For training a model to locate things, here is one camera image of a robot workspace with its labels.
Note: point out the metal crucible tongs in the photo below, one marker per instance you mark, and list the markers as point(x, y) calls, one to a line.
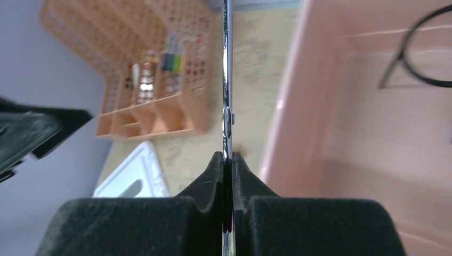
point(227, 123)

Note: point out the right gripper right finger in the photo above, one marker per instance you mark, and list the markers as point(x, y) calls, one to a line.
point(268, 224)

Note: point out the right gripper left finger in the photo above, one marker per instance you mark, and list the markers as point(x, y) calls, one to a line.
point(189, 223)

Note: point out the white plastic lid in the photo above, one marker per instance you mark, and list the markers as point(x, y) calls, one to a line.
point(138, 176)

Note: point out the pink plastic bin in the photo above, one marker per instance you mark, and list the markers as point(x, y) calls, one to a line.
point(350, 122)

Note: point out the peach file organizer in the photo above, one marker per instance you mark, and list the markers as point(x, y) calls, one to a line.
point(125, 41)

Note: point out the black metal tripod stand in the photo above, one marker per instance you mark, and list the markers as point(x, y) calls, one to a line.
point(424, 53)

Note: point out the colourful markers set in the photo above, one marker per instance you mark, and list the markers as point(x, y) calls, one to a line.
point(171, 62)

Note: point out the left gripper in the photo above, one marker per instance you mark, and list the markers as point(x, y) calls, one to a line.
point(36, 130)

